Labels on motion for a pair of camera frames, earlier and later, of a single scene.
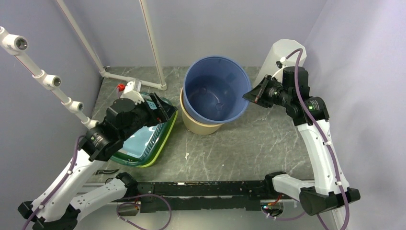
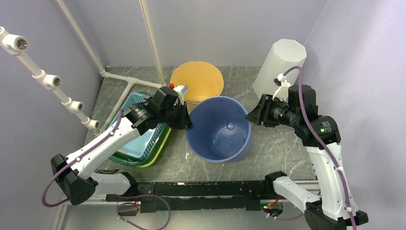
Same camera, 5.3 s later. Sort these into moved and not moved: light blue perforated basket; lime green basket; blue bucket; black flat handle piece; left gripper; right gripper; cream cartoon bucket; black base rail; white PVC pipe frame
Moved: blue bucket; right gripper; cream cartoon bucket; left gripper
Not moved: light blue perforated basket; black flat handle piece; lime green basket; black base rail; white PVC pipe frame
